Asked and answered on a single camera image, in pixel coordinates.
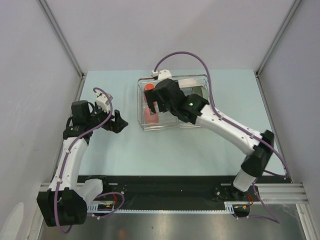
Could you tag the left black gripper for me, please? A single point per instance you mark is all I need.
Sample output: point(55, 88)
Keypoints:
point(119, 123)

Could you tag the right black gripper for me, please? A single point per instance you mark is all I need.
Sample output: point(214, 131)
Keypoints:
point(152, 97)

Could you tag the cream cup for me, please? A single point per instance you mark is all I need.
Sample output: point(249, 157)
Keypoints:
point(149, 87)

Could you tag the metal wire dish rack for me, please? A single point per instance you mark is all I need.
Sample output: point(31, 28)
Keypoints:
point(166, 119)

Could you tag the pink cup orange handle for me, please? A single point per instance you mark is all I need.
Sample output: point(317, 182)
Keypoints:
point(150, 118)

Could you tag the green bowl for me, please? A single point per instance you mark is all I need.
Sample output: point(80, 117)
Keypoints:
point(198, 90)

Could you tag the white fluted plate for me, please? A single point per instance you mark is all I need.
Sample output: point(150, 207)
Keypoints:
point(190, 83)

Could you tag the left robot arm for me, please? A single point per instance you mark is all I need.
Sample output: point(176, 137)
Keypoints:
point(64, 204)

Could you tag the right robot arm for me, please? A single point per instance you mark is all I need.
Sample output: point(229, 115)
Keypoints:
point(257, 146)

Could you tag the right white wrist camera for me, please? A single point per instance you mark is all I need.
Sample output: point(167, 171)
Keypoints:
point(161, 75)

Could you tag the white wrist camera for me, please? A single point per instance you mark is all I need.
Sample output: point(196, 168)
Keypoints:
point(161, 75)
point(103, 101)

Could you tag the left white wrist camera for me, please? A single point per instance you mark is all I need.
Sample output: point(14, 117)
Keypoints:
point(103, 101)

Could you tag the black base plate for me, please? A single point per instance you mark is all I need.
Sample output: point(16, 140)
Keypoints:
point(207, 187)

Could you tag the left aluminium frame post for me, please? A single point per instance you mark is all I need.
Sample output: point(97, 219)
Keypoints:
point(48, 13)

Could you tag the aluminium frame post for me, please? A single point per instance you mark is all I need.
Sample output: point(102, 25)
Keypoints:
point(48, 13)
point(278, 36)

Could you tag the aluminium front rail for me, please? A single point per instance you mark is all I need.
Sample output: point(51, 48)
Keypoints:
point(273, 192)

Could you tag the right aluminium frame post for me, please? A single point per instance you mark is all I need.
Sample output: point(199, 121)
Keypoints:
point(278, 36)

